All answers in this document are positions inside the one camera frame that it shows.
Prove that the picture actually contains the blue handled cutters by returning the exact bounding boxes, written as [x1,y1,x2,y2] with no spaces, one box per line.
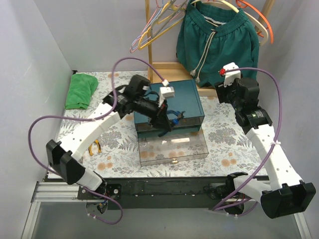
[166,110,185,126]

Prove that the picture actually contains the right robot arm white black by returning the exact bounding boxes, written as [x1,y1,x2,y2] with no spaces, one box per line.
[215,78,316,219]

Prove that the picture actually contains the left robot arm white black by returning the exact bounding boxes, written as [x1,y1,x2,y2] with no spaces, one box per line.
[46,75,175,199]

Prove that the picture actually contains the teal drawer box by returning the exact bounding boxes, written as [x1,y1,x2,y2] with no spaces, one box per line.
[137,80,205,138]

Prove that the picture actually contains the wooden rack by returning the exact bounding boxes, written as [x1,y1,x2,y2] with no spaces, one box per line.
[148,0,270,98]

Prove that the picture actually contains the green shorts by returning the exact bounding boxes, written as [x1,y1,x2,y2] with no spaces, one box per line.
[176,0,260,88]

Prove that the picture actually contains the pink hanger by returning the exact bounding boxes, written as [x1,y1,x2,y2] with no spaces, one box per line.
[129,0,164,53]

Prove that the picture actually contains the cream hanger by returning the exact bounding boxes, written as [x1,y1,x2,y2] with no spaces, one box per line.
[179,1,263,49]

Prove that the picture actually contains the green folded cloth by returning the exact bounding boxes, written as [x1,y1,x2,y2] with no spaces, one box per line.
[65,74,98,110]

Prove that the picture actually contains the orange hanger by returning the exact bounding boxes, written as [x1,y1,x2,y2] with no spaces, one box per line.
[235,0,275,44]

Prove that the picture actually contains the grey hanger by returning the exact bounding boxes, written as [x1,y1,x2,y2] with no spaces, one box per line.
[150,0,187,40]

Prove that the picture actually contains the yellow hanger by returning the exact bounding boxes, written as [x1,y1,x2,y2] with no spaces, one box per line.
[131,0,188,51]

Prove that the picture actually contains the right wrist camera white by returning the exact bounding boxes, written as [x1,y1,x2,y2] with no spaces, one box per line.
[219,62,241,88]

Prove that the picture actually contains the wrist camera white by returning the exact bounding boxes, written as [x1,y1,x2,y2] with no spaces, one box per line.
[219,62,241,88]
[159,79,175,103]

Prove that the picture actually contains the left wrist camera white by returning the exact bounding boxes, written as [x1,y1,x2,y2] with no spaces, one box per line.
[159,79,175,103]

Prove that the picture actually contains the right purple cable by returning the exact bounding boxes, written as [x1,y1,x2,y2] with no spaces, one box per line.
[211,67,284,217]

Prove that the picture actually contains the purple cable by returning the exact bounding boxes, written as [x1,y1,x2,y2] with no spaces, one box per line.
[28,57,167,224]
[211,67,284,217]

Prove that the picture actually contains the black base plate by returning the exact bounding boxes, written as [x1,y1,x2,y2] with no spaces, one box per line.
[77,177,226,209]

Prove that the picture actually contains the yellow handled pliers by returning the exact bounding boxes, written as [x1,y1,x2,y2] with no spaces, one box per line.
[89,139,102,156]

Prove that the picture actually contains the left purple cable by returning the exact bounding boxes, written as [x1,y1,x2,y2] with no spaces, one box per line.
[28,57,167,224]

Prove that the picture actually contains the aluminium rail frame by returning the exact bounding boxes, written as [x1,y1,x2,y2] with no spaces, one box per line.
[22,177,311,239]

